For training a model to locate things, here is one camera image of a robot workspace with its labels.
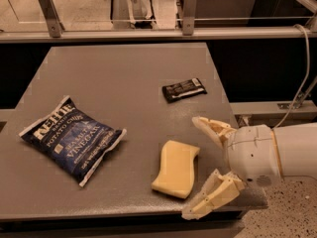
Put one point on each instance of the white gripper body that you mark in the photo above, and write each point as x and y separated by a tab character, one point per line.
253	154

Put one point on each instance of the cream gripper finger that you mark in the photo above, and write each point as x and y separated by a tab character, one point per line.
216	192
218	131

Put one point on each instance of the yellow sponge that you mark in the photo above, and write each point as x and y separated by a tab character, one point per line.
176	171

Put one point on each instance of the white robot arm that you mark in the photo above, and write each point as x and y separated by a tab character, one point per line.
296	148

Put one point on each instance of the black rxbar chocolate wrapper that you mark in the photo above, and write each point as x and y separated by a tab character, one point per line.
181	90

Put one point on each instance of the blue Kettle chips bag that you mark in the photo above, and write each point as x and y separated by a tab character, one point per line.
75	141

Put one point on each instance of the metal railing with glass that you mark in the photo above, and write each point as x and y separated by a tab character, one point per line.
79	32

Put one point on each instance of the right metal railing bracket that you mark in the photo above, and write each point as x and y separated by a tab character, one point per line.
189	9

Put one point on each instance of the metal railing bracket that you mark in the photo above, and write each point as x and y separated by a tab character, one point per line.
189	9
53	21

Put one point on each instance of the left metal railing bracket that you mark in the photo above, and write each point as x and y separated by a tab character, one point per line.
53	21

